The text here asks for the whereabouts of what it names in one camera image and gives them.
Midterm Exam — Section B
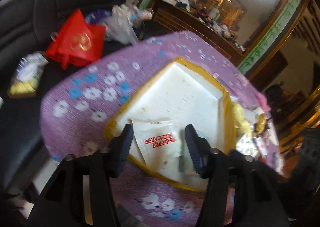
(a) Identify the white sachet red text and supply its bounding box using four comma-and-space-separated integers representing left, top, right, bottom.
131, 118, 182, 171

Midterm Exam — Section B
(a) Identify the white lemon print pouch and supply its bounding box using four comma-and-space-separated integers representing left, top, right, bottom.
236, 133, 260, 158

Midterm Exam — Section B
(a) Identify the yellow knotted cloth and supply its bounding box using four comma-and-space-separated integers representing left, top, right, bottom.
232, 102, 252, 138

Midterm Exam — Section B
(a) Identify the purple floral tablecloth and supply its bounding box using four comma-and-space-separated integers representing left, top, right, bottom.
40, 31, 260, 226

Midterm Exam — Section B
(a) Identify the gold foil snack bag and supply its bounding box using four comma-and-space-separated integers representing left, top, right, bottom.
255, 113, 267, 135

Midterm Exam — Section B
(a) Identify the white box yellow tape rim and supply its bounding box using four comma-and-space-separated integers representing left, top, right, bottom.
104, 58, 236, 192

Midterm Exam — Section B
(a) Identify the pink towel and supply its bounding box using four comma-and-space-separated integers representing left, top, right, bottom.
257, 92, 271, 112

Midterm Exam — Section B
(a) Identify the person in dark clothes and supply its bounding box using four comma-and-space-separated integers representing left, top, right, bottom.
263, 81, 306, 127

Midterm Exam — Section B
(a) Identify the tissue pack on sofa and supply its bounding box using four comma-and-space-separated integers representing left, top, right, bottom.
7, 51, 48, 99

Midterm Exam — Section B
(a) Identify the red gift bag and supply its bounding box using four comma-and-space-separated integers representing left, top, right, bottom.
46, 9, 105, 70

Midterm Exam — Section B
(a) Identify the clear plastic bag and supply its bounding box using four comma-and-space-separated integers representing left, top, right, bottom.
98, 0, 153, 45

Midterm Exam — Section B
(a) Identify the black sofa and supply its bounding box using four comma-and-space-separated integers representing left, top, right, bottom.
1, 0, 126, 195

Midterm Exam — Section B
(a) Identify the wooden cabinet with mirror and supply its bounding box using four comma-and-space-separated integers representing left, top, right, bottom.
139, 0, 310, 79

